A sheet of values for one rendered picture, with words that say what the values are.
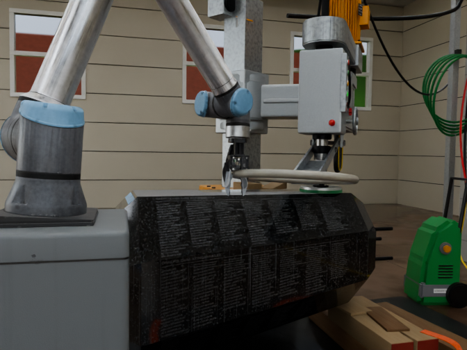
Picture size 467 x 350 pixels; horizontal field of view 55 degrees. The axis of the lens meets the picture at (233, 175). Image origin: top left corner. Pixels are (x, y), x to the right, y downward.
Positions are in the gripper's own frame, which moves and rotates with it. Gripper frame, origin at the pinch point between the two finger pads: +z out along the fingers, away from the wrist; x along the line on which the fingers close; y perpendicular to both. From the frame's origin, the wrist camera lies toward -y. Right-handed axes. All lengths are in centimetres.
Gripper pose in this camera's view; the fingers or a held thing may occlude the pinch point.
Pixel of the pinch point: (235, 192)
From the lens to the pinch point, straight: 170.5
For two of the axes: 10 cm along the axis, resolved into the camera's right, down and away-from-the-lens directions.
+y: 1.7, 0.0, -9.9
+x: 9.9, 0.2, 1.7
